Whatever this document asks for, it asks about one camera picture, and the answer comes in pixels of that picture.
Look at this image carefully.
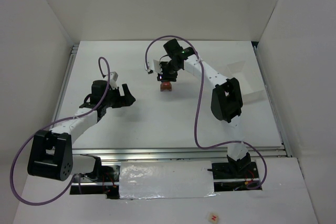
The brown wedge wood block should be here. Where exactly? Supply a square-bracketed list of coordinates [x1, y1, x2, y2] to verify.
[160, 86, 172, 92]

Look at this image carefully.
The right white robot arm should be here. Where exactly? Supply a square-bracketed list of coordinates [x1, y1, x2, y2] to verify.
[155, 36, 251, 175]

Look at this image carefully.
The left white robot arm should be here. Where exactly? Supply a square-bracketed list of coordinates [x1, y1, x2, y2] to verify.
[27, 80, 136, 181]

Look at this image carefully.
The silver foil sheet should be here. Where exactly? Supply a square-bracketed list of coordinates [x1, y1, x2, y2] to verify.
[119, 161, 216, 199]

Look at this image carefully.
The small letter N tile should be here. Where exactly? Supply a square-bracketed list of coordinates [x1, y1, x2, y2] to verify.
[207, 212, 219, 224]

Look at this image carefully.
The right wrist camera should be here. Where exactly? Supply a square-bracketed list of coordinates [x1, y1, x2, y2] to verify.
[145, 60, 162, 74]

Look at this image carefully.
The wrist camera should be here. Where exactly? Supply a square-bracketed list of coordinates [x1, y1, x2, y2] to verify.
[145, 60, 162, 74]
[109, 71, 118, 90]

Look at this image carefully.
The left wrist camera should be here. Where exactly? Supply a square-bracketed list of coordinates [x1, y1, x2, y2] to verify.
[109, 71, 118, 90]

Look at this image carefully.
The aluminium rail frame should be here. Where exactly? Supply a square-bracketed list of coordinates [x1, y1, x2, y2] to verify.
[57, 41, 287, 160]

